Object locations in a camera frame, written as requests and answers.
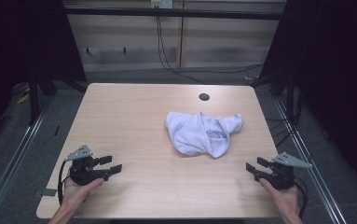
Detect black horizontal frame bar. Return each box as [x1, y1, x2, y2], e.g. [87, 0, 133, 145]
[63, 7, 285, 21]

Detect black metal stand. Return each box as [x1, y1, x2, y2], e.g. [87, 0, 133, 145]
[249, 68, 295, 120]
[27, 69, 59, 127]

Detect metal floor rail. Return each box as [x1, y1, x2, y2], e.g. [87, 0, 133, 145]
[0, 92, 55, 224]
[273, 97, 349, 224]

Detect person's left hand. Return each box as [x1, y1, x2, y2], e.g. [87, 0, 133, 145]
[60, 177, 105, 217]

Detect black hanging cable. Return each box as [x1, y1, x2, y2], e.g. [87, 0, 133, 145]
[155, 14, 265, 86]

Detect white printed towel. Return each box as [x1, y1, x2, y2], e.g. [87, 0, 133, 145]
[165, 110, 244, 160]

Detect hand-held gripper black cable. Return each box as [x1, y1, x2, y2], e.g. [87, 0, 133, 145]
[57, 160, 72, 205]
[293, 178, 309, 220]

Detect right hand-held gripper black cable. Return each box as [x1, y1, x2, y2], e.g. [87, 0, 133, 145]
[293, 178, 309, 220]

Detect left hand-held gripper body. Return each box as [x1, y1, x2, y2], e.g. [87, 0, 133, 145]
[63, 144, 110, 187]

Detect white wall socket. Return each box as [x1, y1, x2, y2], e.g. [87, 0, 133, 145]
[150, 0, 174, 9]

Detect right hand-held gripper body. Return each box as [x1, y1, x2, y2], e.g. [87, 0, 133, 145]
[268, 151, 313, 191]

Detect black floor cables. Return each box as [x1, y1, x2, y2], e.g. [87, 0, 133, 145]
[265, 88, 303, 148]

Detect left hand-held gripper black cable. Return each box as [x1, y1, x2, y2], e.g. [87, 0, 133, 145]
[57, 160, 72, 205]

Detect yellow floor object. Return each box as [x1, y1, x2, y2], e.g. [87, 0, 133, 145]
[16, 92, 31, 105]

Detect black curtain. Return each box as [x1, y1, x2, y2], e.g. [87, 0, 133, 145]
[0, 0, 88, 153]
[259, 0, 357, 198]

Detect person's right hand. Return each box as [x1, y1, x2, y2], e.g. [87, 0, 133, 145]
[258, 177, 300, 217]

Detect grey tape strip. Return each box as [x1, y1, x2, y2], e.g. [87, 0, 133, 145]
[34, 188, 59, 199]

